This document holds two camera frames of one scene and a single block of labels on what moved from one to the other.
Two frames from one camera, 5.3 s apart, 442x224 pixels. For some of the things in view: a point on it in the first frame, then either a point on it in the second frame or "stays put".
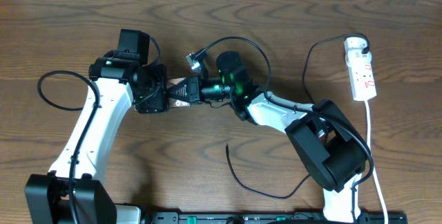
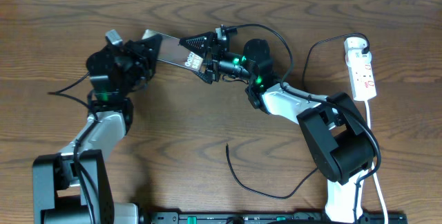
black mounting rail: x=386 y=218 stays put
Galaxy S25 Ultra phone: x=174 y=102 → x=171 y=51
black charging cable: x=309 y=101 stays put
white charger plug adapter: x=354 y=45 stays put
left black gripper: x=152 y=90 → x=139 y=58
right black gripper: x=192 y=89 → x=213 y=44
